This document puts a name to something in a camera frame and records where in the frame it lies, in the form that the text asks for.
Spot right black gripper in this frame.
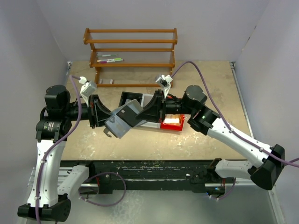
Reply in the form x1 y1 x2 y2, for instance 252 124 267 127
135 89 195 123

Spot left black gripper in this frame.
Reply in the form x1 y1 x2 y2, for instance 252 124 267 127
63 94 120 128

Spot grey card holder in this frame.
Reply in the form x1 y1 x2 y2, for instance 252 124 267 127
103 99 146 139

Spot black credit card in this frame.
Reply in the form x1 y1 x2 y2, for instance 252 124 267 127
116 105 141 127

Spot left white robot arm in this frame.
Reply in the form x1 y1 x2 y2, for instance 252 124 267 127
17 82 111 222

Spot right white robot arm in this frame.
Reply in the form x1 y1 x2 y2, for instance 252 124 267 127
136 85 285 190

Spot white plastic bin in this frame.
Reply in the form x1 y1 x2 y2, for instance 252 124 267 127
141 94 161 129

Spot red plastic bin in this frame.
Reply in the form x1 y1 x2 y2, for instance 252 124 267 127
161 114 185 131

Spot wooden pieces in red bin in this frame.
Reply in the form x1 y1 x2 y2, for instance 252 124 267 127
164 114 181 126

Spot black plastic bin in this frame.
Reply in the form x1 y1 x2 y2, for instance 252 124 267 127
119 91 143 107

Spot pink marker pen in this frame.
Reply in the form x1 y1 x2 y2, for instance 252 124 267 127
97 59 115 63

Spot light green marker pen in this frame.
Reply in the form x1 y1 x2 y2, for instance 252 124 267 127
108 58 123 62

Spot wooden slatted rack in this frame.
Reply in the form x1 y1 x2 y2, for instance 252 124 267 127
83 28 178 87

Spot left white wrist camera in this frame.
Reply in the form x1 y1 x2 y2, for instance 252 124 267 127
78 77 97 106

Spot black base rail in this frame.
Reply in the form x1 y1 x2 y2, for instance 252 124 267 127
60 160 236 194

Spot aluminium frame rail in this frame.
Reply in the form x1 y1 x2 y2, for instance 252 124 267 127
28 166 257 187

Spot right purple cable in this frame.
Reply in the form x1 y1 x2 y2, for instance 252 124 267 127
171 61 299 202

